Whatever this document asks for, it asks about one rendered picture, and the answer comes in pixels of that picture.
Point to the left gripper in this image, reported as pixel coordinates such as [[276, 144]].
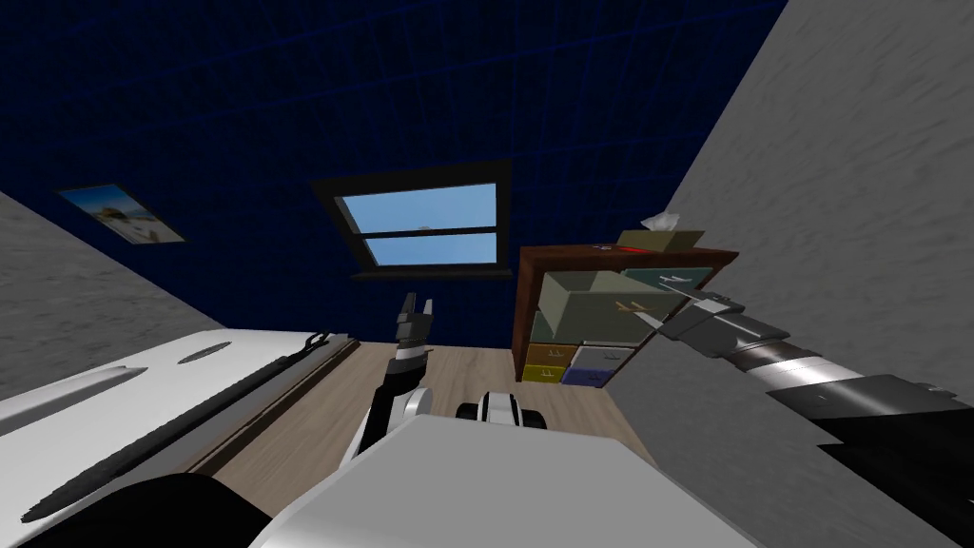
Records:
[[412, 332]]

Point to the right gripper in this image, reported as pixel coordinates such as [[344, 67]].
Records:
[[723, 327]]

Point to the olive green drawer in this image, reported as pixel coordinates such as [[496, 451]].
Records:
[[593, 312]]

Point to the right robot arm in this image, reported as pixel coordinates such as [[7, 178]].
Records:
[[852, 388]]

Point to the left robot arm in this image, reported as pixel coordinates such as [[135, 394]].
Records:
[[396, 380]]

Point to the teal drawer front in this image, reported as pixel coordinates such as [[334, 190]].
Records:
[[654, 274]]

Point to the olive tissue box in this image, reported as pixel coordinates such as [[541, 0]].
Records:
[[659, 239]]

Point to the black framed window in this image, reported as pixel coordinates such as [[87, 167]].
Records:
[[426, 227]]

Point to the grey drawer front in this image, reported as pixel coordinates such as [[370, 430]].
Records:
[[603, 358]]

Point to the blue drawer front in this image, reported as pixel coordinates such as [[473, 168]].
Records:
[[587, 377]]

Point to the brown wooden drawer cabinet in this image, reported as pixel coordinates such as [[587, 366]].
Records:
[[533, 266]]

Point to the orange drawer front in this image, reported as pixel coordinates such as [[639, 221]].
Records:
[[551, 355]]

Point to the yellow drawer front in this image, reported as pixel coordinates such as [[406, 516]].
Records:
[[543, 373]]

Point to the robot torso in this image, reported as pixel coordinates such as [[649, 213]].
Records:
[[502, 487]]

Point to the beach picture on wall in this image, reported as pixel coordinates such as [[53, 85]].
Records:
[[122, 215]]

